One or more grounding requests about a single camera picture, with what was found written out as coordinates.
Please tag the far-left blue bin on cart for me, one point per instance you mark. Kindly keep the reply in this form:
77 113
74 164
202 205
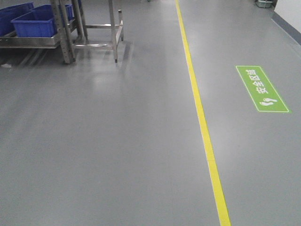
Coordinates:
9 13

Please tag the front blue bin on cart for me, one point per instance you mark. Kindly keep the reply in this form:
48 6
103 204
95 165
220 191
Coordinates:
35 24

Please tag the stainless steel table legs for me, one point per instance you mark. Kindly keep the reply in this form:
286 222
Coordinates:
99 36

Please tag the green safety zone floor sign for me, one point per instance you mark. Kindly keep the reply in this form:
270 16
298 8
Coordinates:
260 89

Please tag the stainless steel rack frame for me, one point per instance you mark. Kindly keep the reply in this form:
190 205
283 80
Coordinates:
64 21

